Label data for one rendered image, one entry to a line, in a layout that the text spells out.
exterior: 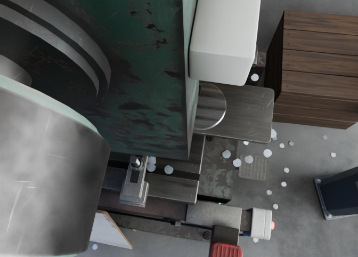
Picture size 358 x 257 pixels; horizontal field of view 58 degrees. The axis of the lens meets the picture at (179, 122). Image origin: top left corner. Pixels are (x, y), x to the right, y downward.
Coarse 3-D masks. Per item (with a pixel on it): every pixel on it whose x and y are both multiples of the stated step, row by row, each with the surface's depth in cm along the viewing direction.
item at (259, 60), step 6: (258, 54) 99; (264, 54) 99; (258, 60) 99; (264, 60) 98; (252, 66) 97; (258, 66) 98; (264, 66) 98; (252, 72) 102; (258, 72) 101; (258, 78) 105; (246, 84) 111; (252, 84) 110
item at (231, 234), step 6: (216, 228) 76; (222, 228) 76; (228, 228) 75; (234, 228) 75; (216, 234) 75; (222, 234) 75; (228, 234) 75; (234, 234) 75; (210, 240) 80; (216, 240) 75; (222, 240) 75; (228, 240) 75; (234, 240) 75; (210, 246) 77
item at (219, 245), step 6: (216, 246) 69; (222, 246) 69; (228, 246) 69; (234, 246) 69; (210, 252) 69; (216, 252) 69; (222, 252) 69; (228, 252) 69; (234, 252) 69; (240, 252) 69
